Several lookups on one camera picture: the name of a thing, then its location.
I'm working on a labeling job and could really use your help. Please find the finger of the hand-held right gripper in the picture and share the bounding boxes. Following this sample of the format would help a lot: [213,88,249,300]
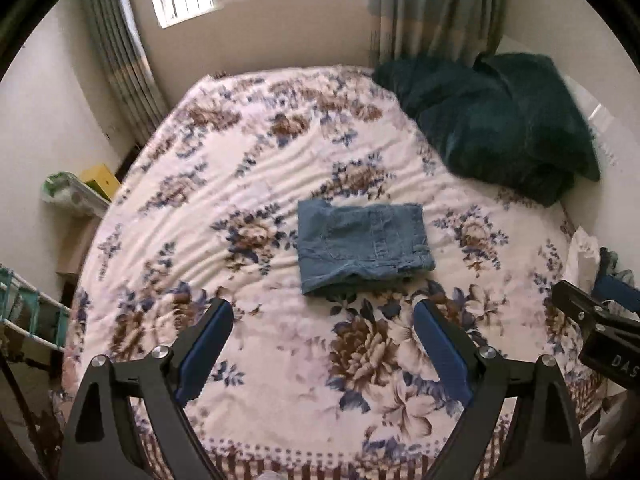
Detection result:
[592,274,640,315]
[551,280,632,337]

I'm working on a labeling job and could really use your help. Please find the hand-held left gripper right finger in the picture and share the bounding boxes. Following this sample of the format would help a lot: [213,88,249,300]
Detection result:
[412,298,587,480]

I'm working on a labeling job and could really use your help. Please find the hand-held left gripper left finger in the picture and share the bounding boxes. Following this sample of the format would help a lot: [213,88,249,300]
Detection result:
[59,298,235,480]

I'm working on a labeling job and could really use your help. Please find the blue denim pants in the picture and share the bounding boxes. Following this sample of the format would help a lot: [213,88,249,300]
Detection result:
[297,198,435,296]

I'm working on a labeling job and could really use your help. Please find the white cloth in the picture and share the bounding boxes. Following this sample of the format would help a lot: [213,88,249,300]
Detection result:
[564,226,602,303]

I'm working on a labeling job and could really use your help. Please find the wooden nightstand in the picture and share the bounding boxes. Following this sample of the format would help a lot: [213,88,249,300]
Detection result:
[54,209,103,283]

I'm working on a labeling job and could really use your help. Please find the teal drying rack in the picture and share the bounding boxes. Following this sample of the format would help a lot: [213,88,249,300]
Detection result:
[0,262,72,357]

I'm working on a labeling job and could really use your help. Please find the yellow box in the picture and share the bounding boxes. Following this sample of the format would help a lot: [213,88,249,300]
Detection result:
[80,162,122,202]

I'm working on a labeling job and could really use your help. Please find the dark green blanket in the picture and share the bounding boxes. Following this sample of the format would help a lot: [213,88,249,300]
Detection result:
[372,52,602,209]

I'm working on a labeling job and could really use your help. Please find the floral printed blanket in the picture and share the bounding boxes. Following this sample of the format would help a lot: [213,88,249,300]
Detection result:
[61,64,610,480]

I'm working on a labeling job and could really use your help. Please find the green white packet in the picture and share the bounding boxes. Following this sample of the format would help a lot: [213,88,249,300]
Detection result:
[42,172,112,217]

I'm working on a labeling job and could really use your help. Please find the grey striped curtain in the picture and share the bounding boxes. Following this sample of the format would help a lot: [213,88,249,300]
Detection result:
[79,0,170,147]
[367,0,514,70]

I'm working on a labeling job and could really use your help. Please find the thin black cable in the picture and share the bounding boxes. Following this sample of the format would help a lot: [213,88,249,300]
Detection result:
[0,355,48,480]

